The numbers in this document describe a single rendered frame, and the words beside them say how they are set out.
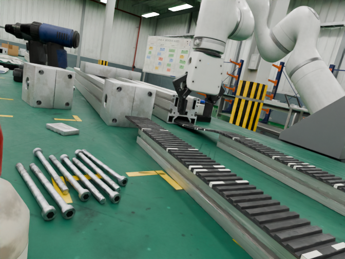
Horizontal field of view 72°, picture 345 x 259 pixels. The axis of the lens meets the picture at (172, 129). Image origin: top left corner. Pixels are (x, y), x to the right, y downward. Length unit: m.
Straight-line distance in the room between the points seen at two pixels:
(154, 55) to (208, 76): 6.27
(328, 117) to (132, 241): 0.71
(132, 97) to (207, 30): 0.25
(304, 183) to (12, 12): 15.45
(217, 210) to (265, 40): 0.88
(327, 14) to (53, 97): 9.15
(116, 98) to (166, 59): 6.08
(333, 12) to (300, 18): 8.36
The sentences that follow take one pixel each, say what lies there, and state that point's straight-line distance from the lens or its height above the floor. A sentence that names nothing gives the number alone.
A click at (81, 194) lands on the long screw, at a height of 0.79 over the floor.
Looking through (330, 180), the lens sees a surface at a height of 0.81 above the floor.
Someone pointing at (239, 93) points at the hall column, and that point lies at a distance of 3.95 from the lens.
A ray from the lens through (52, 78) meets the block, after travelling 0.64.
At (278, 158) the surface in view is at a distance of 0.43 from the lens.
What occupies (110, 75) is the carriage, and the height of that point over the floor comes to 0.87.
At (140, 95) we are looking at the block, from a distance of 0.54.
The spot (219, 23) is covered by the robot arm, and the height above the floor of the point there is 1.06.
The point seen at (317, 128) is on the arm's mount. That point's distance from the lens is 0.84.
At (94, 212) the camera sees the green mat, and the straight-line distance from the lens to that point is 0.23.
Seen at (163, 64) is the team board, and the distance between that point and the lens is 6.63.
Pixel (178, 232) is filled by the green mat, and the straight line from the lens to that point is 0.22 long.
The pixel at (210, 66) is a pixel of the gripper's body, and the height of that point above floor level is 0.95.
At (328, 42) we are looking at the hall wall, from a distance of 9.13.
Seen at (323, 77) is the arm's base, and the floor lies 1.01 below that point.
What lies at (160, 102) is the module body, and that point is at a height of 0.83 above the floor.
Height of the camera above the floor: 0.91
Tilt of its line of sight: 12 degrees down
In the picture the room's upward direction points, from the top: 11 degrees clockwise
